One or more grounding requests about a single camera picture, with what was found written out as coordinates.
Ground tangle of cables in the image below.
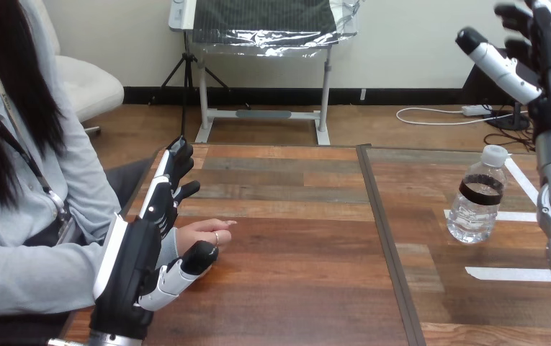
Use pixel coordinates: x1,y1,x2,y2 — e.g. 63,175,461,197
395,102,539,153

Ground person's forearm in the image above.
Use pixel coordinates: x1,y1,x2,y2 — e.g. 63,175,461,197
0,227,179,317

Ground white cushioned chair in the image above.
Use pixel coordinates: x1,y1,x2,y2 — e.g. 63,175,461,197
30,0,125,136

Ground person's hand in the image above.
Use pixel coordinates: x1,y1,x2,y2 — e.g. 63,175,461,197
175,218,238,257

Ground person's body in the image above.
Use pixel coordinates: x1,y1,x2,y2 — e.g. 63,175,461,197
0,0,155,346

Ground white desk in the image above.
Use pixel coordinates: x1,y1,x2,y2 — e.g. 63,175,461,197
168,0,334,146

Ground foil sheet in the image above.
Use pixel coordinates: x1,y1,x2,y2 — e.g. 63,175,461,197
189,0,366,59

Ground clear water bottle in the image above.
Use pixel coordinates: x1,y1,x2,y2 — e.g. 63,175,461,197
446,144,509,245

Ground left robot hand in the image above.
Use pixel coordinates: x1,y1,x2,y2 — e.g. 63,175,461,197
89,136,220,342

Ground black tripod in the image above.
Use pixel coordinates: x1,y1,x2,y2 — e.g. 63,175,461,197
148,30,252,141

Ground white power strip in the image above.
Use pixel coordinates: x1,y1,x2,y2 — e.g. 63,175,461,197
460,104,493,117

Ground dark screen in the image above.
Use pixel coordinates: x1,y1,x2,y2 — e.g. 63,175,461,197
461,46,543,132

